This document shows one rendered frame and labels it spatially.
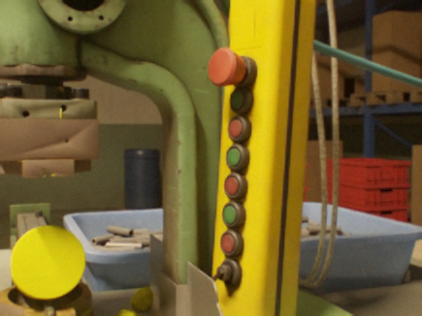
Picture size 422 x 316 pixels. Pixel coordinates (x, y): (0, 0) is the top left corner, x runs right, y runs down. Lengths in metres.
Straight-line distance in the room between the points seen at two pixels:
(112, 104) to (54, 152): 8.42
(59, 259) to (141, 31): 0.25
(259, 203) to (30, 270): 0.23
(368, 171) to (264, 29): 3.76
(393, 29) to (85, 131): 6.42
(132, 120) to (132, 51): 8.39
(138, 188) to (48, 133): 7.03
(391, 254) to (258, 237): 0.46
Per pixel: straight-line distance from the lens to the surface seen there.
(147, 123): 9.05
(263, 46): 0.60
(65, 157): 0.54
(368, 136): 7.05
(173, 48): 0.63
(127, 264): 0.82
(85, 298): 0.62
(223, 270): 0.60
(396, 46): 6.88
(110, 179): 8.97
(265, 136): 0.58
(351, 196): 4.46
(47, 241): 0.57
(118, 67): 0.60
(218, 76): 0.58
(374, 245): 0.98
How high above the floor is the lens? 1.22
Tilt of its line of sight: 3 degrees down
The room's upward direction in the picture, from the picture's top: straight up
